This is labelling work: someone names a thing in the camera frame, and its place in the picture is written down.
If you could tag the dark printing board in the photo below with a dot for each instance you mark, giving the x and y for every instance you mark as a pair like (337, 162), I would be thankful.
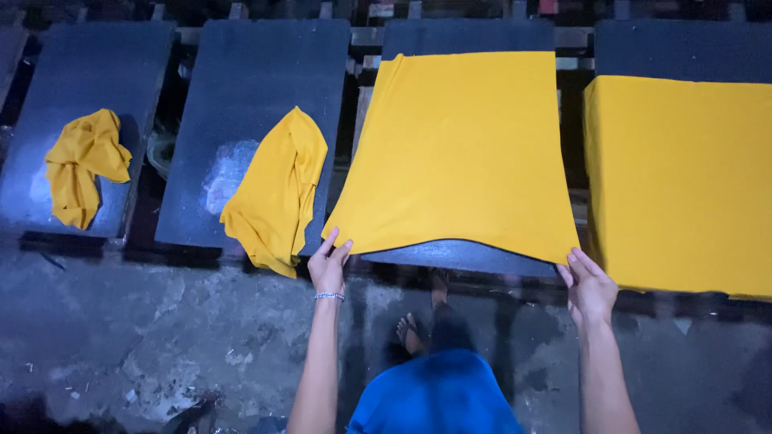
(241, 90)
(464, 256)
(81, 108)
(681, 51)

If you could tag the crumpled small yellow cloth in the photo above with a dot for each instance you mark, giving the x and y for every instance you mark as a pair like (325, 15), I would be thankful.
(84, 166)

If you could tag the person's right hand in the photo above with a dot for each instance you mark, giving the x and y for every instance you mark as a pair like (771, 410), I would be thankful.
(593, 290)

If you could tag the person's blue shirt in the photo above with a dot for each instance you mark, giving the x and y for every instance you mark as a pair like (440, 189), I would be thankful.
(434, 395)

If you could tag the person's left hand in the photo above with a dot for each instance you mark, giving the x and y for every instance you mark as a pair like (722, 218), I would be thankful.
(326, 267)

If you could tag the person's right fingers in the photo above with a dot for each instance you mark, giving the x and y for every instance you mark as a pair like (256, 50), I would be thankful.
(573, 265)

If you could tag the yellow cloth covering board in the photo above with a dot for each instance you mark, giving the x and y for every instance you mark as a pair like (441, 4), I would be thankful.
(681, 181)

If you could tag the crumpled long yellow cloth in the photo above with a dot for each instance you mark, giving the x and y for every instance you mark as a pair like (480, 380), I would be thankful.
(277, 193)

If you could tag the metal frame rack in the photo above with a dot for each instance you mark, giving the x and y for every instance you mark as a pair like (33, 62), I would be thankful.
(368, 36)

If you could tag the person's foot in sandal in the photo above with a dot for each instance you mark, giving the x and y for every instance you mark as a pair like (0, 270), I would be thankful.
(411, 337)

